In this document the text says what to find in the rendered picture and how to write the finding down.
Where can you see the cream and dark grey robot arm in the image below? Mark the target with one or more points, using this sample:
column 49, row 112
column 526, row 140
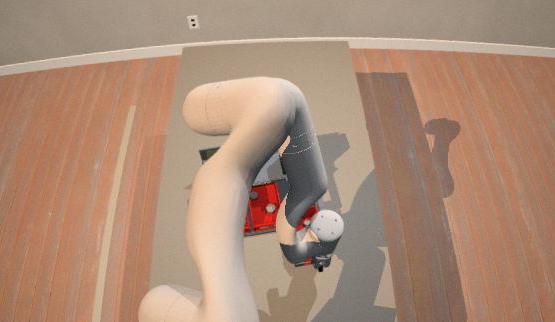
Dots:
column 260, row 113

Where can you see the red open-front bin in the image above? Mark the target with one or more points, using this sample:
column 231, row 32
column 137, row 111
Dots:
column 267, row 194
column 310, row 213
column 247, row 228

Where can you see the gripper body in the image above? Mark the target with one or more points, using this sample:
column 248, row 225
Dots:
column 317, row 261

